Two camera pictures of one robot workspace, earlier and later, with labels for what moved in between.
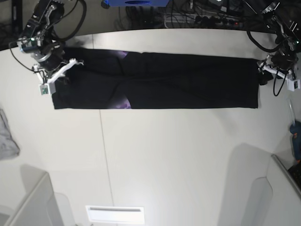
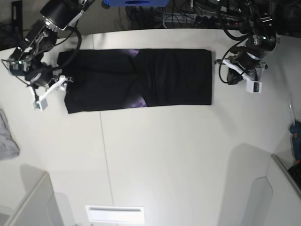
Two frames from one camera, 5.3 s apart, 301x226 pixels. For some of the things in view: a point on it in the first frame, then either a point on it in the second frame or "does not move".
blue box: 106,4 does not move
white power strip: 200,19 does not move
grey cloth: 9,148 does not move
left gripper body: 52,65 -> 42,76
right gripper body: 281,62 -> 243,65
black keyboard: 295,170 does not move
